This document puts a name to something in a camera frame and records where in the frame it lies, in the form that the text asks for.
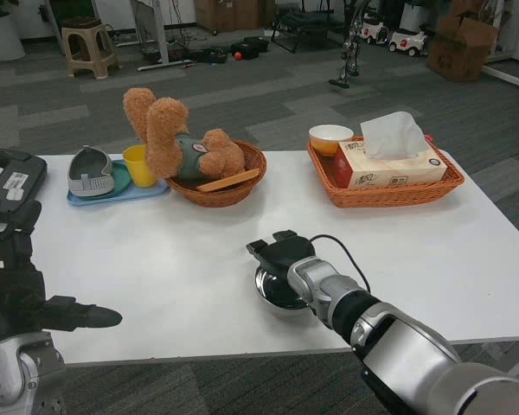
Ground black handheld device with label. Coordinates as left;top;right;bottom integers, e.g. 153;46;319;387
0;149;48;221

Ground green plate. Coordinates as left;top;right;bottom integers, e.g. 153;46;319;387
94;162;135;200

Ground shiny metal bowl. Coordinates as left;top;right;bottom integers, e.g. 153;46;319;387
253;264;312;321

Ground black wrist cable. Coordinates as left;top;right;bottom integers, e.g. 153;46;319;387
309;234;371;291

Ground round wicker basket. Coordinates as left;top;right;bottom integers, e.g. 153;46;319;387
166;138;268;208

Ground grey slip-on shoe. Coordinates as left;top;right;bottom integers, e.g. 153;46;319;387
67;145;116;198

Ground white tissue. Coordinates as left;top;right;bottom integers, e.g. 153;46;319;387
360;111;429;160

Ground light blue tray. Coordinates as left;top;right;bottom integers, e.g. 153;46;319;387
66;159;171;208

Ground beige plastic stool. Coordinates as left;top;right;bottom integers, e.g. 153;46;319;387
60;16;121;80

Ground white toy car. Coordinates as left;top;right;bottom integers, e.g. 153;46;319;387
359;16;390;46
388;24;429;57

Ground white and orange bowl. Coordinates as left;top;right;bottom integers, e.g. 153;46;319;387
308;124;355;157

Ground white metal gantry stand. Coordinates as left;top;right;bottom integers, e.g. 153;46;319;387
482;64;519;92

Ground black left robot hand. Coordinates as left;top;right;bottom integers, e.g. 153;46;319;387
0;201;123;347

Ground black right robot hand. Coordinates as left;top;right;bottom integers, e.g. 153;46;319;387
245;230;317;278

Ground flat orange wooden stick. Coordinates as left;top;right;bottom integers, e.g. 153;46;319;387
196;168;260;194

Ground orange tissue box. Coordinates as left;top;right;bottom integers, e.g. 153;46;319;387
332;138;451;189

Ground black case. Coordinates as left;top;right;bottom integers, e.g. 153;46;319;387
229;36;269;60

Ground large brown cardboard box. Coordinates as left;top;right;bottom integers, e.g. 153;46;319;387
233;0;276;30

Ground stacked brown cardboard boxes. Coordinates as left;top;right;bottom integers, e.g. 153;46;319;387
194;0;239;32

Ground rectangular orange wicker basket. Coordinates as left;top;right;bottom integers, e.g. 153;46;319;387
306;136;465;209

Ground open brown cardboard box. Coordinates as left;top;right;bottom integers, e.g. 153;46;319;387
426;15;501;83

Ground brown teddy bear plush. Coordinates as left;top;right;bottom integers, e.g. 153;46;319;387
122;87;247;182

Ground yellow plastic cup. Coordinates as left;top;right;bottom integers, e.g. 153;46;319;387
122;144;157;188

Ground white standing desk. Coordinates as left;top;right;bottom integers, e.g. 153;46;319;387
93;0;198;73

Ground black folding frame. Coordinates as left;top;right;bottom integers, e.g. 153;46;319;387
270;0;343;54

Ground silver black humanoid robot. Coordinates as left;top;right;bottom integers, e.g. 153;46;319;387
328;0;373;90

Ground white plant pot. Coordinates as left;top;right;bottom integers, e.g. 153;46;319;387
0;15;26;61

